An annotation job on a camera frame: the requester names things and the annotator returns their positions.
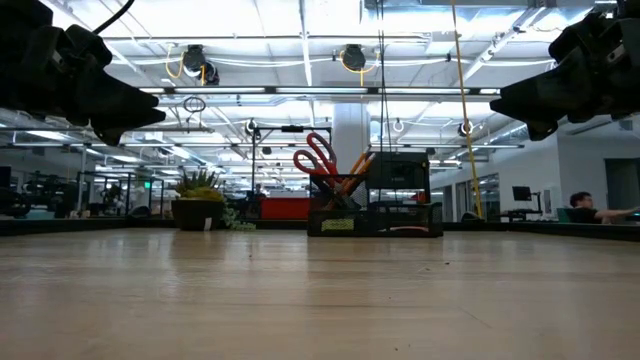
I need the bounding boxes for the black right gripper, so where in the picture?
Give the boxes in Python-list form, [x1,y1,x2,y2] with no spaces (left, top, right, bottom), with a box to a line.
[489,8,640,143]

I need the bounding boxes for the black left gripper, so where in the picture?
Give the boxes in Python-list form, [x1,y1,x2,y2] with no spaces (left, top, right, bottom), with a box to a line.
[0,0,168,148]

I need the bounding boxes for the orange pencil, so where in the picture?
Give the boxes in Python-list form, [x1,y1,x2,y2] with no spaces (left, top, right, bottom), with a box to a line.
[349,153,377,199]
[344,148,372,197]

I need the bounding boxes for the red-handled scissors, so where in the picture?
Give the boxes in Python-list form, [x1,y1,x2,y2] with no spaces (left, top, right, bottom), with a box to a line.
[292,131,361,211]

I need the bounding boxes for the black mesh desk organizer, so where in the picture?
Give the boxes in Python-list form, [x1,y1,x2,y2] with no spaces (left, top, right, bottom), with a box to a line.
[306,172,445,238]

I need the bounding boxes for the person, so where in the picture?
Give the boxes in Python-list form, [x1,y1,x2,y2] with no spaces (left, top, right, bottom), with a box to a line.
[568,191,640,225]

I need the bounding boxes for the potted succulent plant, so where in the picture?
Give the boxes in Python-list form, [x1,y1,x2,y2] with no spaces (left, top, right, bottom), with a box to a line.
[170,167,258,233]

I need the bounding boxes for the red cabinet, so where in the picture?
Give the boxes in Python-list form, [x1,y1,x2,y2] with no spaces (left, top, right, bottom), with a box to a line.
[259,196,315,221]

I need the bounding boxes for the yellow hanging cable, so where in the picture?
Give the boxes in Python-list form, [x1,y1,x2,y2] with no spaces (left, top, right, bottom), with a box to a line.
[448,0,485,220]

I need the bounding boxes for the black ceiling cable reel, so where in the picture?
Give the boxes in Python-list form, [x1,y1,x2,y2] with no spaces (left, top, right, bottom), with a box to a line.
[338,43,370,73]
[179,43,222,87]

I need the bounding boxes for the black left camera cable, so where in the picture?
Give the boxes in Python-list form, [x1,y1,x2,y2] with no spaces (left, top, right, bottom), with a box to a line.
[92,0,136,36]

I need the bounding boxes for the black aluminium frame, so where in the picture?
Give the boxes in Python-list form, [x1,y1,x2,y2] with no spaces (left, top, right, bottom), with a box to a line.
[0,215,640,243]

